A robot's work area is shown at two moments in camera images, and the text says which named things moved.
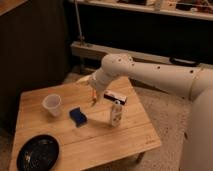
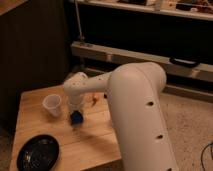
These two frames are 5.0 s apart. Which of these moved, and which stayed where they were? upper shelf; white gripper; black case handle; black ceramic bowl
Moved: white gripper
Stayed: black case handle; upper shelf; black ceramic bowl
